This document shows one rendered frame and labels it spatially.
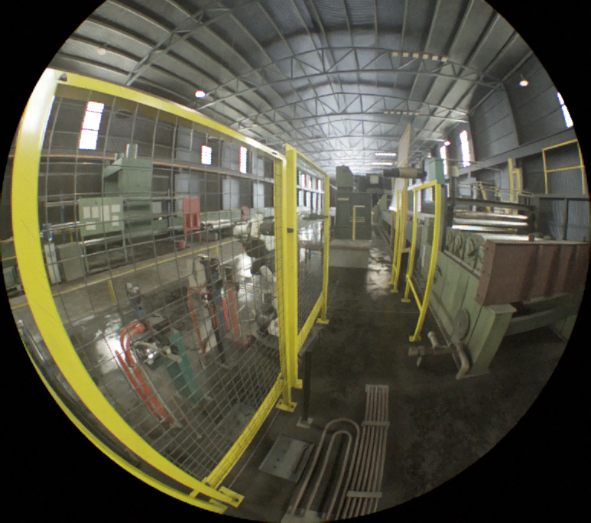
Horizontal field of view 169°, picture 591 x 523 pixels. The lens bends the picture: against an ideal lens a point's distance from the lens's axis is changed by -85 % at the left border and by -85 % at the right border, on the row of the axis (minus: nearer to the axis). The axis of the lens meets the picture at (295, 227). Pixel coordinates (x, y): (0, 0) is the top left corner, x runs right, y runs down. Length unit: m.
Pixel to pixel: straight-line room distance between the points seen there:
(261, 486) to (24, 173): 1.67
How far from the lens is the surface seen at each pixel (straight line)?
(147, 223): 9.88
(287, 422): 1.78
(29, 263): 0.39
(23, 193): 0.39
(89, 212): 6.47
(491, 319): 2.10
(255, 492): 1.61
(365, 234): 5.60
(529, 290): 2.46
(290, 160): 1.17
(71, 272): 6.24
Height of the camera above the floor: 1.58
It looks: 7 degrees down
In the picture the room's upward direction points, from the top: straight up
